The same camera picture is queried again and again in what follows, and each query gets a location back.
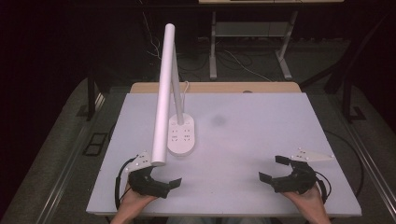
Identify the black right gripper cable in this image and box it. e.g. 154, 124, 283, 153
313, 171, 332, 204

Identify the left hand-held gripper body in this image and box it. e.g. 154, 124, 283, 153
125, 150, 171, 200

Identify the black metal stand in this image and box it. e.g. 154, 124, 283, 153
341, 74, 368, 123
85, 69, 97, 121

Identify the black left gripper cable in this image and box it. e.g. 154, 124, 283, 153
114, 156, 139, 210

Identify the person's left hand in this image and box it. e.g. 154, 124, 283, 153
117, 182, 159, 216

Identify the grey metal stand table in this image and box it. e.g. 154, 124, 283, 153
208, 10, 299, 81

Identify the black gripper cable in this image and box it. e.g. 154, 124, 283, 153
114, 156, 139, 210
313, 171, 332, 204

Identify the white desk lamp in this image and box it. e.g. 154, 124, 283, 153
150, 22, 197, 167

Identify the black floor cable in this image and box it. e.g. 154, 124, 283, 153
323, 130, 365, 198

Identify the white floor cable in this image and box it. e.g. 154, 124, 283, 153
222, 49, 273, 83

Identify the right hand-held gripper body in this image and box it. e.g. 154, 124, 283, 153
270, 147, 336, 196

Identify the white lamp cord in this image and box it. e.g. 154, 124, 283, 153
181, 80, 191, 114

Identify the person's right hand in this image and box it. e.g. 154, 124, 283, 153
281, 185, 327, 217

